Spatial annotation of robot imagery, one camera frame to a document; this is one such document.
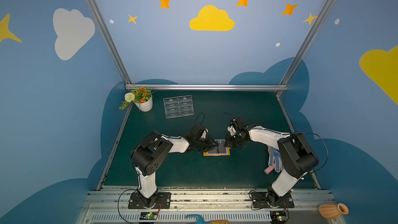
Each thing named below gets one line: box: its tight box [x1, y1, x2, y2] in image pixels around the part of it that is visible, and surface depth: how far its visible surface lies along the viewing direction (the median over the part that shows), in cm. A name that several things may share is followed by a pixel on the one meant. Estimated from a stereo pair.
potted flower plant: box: [118, 85, 156, 112], surface depth 101 cm
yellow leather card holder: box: [203, 147, 232, 157], surface depth 92 cm
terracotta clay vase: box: [318, 202, 349, 220], surface depth 65 cm
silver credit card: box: [207, 138, 229, 155], surface depth 92 cm
